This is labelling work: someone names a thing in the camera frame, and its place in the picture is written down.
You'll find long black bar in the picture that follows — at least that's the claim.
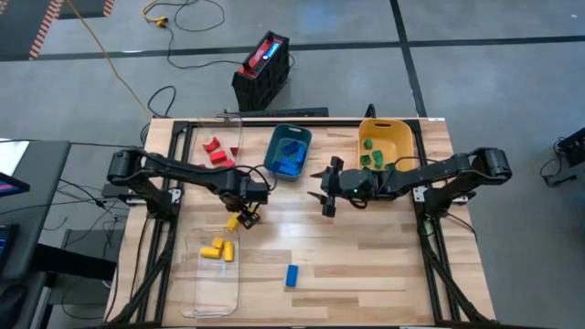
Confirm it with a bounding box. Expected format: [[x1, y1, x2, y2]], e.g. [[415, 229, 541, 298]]
[[214, 106, 330, 119]]

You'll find yellow extension cord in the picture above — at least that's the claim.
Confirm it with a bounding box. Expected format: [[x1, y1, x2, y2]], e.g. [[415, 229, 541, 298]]
[[62, 0, 169, 119]]

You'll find black desk foot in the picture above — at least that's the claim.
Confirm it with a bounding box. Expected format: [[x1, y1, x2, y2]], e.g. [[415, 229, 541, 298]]
[[34, 244, 118, 281]]

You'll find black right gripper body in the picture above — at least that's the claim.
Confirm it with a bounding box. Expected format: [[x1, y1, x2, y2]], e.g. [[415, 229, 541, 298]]
[[322, 155, 380, 218]]

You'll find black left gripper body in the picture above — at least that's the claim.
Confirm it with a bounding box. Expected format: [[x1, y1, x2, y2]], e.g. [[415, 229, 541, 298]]
[[219, 179, 271, 213]]

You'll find teal plastic bin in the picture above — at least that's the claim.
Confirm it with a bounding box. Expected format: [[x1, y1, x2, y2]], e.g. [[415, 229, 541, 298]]
[[263, 123, 314, 183]]

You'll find dark tablet screen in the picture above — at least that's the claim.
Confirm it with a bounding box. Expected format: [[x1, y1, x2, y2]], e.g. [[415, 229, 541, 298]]
[[0, 222, 19, 275]]

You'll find black aluminium rig frame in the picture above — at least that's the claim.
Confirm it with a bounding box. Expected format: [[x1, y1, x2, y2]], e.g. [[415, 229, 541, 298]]
[[105, 117, 498, 328]]

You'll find clear plastic bin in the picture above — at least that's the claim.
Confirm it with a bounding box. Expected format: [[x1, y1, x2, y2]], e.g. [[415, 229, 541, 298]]
[[178, 225, 242, 320], [194, 115, 245, 170]]

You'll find black equipment with cables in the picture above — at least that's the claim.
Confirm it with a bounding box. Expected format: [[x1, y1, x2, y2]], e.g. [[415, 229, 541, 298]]
[[538, 126, 585, 187]]

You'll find dark monitor screen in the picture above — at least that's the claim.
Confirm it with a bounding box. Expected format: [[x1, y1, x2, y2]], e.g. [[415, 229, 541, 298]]
[[0, 171, 31, 198]]

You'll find striped edge floor mat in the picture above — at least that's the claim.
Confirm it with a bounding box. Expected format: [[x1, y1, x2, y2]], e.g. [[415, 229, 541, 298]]
[[58, 0, 116, 20], [0, 0, 64, 61]]

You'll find wide blue studded block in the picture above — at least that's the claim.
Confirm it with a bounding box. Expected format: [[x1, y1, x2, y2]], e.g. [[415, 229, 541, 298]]
[[275, 159, 301, 177]]

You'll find black power adapter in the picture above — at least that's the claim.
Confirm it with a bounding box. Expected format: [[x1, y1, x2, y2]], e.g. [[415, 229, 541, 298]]
[[101, 183, 134, 199]]

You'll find black red power station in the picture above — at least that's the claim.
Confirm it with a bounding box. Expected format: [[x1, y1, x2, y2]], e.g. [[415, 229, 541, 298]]
[[230, 29, 292, 112]]

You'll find black floor cable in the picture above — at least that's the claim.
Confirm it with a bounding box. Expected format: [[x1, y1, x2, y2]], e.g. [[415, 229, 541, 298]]
[[165, 0, 243, 70]]

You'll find grey desk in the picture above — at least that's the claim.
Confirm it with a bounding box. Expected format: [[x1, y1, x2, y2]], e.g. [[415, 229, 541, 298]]
[[0, 139, 72, 281]]

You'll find black looped cable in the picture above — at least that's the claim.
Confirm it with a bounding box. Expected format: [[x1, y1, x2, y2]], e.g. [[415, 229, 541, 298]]
[[146, 84, 177, 119]]

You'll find yellow plastic bin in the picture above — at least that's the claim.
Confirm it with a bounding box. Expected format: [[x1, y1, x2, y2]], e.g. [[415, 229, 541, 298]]
[[357, 118, 416, 174]]

